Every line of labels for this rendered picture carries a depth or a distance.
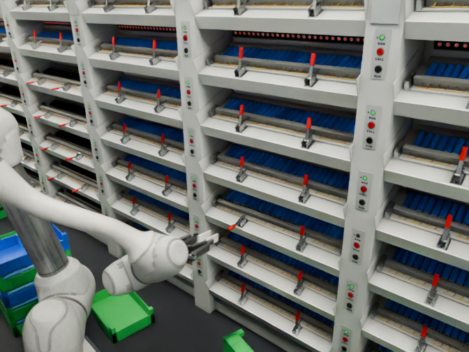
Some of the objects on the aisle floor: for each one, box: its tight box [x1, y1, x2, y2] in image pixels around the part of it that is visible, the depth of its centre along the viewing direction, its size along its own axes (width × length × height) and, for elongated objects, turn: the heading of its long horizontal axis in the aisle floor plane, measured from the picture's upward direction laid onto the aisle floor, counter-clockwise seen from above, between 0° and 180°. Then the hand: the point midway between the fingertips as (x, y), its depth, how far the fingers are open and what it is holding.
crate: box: [0, 305, 24, 338], centre depth 194 cm, size 30×20×8 cm
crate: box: [90, 289, 155, 344], centre depth 190 cm, size 30×20×8 cm
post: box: [67, 0, 125, 258], centre depth 208 cm, size 20×9×173 cm, turn 142°
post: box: [332, 0, 426, 352], centre depth 125 cm, size 20×9×173 cm, turn 142°
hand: (207, 238), depth 147 cm, fingers open, 3 cm apart
